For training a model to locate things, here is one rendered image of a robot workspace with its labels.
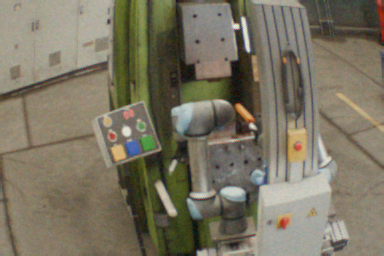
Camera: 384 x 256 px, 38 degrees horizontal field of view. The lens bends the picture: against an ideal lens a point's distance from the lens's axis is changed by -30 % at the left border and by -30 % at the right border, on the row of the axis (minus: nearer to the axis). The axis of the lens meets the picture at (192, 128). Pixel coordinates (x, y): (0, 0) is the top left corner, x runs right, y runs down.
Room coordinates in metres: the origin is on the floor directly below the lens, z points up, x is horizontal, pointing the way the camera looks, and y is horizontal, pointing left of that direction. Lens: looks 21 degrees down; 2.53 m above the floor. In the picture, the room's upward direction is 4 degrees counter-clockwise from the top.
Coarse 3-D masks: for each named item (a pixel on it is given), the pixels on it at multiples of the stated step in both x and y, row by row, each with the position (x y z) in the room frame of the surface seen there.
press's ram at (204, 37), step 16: (176, 0) 4.38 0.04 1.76; (208, 0) 4.29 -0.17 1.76; (192, 16) 4.08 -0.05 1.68; (208, 16) 4.10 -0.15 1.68; (224, 16) 4.11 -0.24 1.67; (192, 32) 4.08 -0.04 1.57; (208, 32) 4.09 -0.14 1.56; (224, 32) 4.11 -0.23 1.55; (192, 48) 4.08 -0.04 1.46; (208, 48) 4.09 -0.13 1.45; (224, 48) 4.11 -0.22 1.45
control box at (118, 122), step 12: (120, 108) 3.91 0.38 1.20; (132, 108) 3.94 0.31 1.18; (144, 108) 3.97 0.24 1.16; (96, 120) 3.80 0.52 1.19; (120, 120) 3.87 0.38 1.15; (132, 120) 3.90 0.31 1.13; (144, 120) 3.93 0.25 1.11; (96, 132) 3.81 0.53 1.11; (108, 132) 3.79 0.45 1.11; (120, 132) 3.83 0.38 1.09; (132, 132) 3.86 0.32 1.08; (144, 132) 3.89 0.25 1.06; (108, 144) 3.75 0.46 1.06; (120, 144) 3.79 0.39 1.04; (156, 144) 3.89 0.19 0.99; (108, 156) 3.71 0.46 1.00; (132, 156) 3.78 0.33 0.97; (144, 156) 3.88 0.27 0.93
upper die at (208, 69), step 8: (184, 64) 4.38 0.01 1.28; (192, 64) 4.15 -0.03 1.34; (200, 64) 4.08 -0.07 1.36; (208, 64) 4.09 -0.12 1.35; (216, 64) 4.10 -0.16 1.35; (224, 64) 4.11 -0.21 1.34; (192, 72) 4.17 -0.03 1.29; (200, 72) 4.08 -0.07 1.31; (208, 72) 4.09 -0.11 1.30; (216, 72) 4.10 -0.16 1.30; (224, 72) 4.11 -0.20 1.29
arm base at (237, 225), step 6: (240, 216) 3.05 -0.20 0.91; (222, 222) 3.07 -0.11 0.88; (228, 222) 3.04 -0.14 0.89; (234, 222) 3.04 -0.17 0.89; (240, 222) 3.04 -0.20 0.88; (246, 222) 3.08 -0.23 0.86; (222, 228) 3.06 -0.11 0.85; (228, 228) 3.03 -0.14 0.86; (234, 228) 3.03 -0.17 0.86; (240, 228) 3.03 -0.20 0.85; (246, 228) 3.06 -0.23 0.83; (228, 234) 3.03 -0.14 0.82; (234, 234) 3.02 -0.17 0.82
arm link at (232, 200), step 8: (224, 192) 3.08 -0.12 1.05; (232, 192) 3.08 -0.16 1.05; (240, 192) 3.08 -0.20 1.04; (224, 200) 3.05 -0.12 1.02; (232, 200) 3.04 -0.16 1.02; (240, 200) 3.05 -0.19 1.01; (224, 208) 3.03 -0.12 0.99; (232, 208) 3.04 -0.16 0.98; (240, 208) 3.05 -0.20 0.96; (224, 216) 3.06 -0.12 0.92; (232, 216) 3.04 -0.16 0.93
